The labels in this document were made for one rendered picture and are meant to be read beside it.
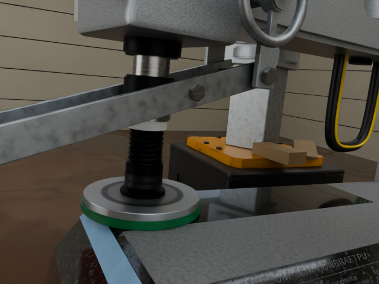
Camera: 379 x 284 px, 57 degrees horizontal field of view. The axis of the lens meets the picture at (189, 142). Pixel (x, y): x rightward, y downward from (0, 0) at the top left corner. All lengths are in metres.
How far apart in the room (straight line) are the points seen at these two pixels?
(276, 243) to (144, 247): 0.21
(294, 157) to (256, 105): 0.32
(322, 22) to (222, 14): 0.27
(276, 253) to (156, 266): 0.18
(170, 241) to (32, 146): 0.24
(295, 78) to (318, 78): 0.64
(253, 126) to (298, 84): 6.33
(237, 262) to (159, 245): 0.11
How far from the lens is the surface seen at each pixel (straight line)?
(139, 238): 0.54
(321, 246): 0.61
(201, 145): 1.60
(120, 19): 0.51
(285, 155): 1.37
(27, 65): 6.51
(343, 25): 0.84
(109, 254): 0.55
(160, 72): 0.60
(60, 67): 6.56
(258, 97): 1.56
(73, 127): 0.52
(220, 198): 0.75
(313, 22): 0.76
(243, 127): 1.59
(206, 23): 0.55
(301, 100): 7.77
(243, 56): 1.54
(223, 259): 0.51
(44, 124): 0.51
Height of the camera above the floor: 1.06
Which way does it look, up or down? 10 degrees down
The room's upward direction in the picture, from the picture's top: 5 degrees clockwise
